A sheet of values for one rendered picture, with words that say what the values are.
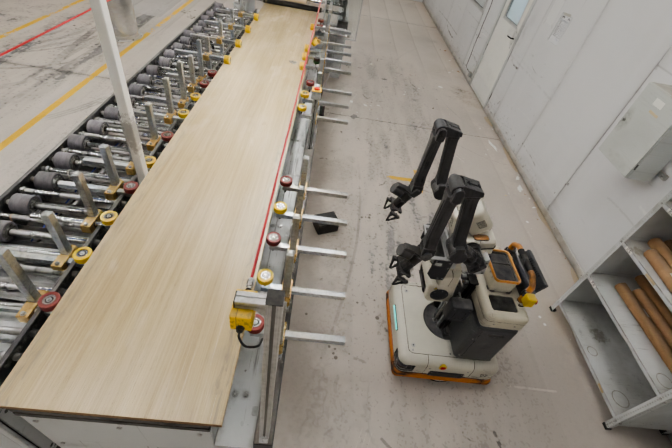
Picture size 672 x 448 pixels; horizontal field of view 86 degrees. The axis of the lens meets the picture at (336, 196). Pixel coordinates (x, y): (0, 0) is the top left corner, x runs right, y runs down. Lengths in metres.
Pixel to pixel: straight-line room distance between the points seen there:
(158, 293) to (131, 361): 0.30
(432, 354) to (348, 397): 0.59
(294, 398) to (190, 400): 1.05
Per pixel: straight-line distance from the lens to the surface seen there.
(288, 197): 2.65
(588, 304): 3.71
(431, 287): 2.16
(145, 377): 1.69
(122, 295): 1.90
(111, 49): 2.07
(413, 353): 2.50
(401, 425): 2.63
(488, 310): 2.20
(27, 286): 2.03
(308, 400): 2.55
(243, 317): 0.86
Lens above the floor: 2.42
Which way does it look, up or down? 41 degrees down
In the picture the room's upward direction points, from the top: 12 degrees clockwise
